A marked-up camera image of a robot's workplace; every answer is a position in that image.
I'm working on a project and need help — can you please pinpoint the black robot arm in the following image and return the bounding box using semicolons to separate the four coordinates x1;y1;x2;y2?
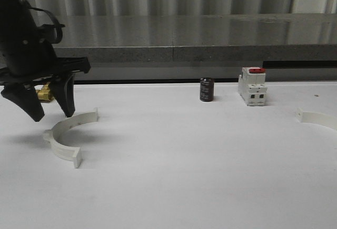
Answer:
1;0;91;122

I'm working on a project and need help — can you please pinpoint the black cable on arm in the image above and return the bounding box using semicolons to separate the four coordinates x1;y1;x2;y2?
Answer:
19;0;66;46

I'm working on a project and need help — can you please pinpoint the brass valve red handle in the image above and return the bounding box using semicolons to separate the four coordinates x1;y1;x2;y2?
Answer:
36;82;55;103

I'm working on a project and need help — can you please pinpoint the black cylindrical capacitor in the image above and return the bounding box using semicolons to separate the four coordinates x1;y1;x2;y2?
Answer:
200;77;214;102

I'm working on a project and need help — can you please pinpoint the grey stone bench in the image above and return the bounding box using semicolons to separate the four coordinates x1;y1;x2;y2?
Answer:
55;14;336;83

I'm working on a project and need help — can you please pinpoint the white half pipe clamp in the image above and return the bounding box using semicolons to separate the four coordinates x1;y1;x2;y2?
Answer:
43;108;98;168
295;108;336;130

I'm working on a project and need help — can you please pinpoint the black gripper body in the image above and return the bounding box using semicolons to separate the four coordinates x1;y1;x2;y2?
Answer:
1;57;91;85

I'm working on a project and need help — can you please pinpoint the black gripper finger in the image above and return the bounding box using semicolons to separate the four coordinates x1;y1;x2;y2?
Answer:
1;84;44;122
52;73;75;117

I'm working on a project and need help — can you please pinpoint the white circuit breaker red switch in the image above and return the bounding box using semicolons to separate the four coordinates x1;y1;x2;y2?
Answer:
238;67;267;106

